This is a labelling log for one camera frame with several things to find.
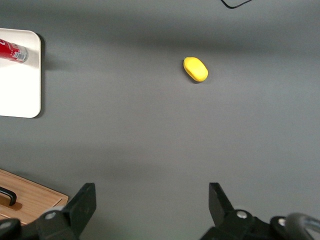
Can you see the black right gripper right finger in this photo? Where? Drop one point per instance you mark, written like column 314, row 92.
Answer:
column 222, row 212

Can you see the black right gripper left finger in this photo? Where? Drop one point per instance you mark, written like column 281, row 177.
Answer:
column 80, row 205

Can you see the white rectangular tray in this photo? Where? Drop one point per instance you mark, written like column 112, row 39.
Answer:
column 20, row 90

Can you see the yellow oval soap bar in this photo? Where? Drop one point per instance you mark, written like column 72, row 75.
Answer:
column 196, row 68

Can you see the red soda can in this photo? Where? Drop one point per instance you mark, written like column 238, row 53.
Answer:
column 12, row 51

